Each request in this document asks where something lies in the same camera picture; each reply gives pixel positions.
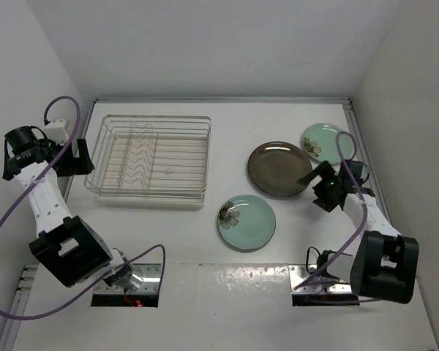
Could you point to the small green floral plate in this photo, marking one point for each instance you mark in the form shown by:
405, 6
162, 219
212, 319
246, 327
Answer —
320, 143

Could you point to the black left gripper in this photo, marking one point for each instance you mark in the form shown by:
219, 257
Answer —
74, 165

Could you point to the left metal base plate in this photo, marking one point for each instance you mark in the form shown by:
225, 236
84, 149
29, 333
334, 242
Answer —
142, 278

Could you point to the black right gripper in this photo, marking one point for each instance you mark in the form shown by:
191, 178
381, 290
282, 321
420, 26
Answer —
322, 201

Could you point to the brown round plate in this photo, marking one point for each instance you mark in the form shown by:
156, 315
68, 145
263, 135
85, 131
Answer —
276, 167

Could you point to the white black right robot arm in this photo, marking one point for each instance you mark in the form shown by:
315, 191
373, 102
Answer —
377, 261

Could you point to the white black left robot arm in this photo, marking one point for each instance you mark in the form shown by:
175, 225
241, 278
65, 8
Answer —
67, 246

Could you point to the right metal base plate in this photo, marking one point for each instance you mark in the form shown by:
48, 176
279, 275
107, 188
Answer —
297, 275

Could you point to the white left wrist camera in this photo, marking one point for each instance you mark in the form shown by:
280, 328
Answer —
56, 130

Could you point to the wire dish rack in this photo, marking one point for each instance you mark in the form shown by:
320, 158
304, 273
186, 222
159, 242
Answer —
151, 161

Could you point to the large green floral plate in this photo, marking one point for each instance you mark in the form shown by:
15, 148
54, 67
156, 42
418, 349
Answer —
246, 223

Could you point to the metal base plate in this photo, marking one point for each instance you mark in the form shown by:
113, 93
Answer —
297, 275
142, 278

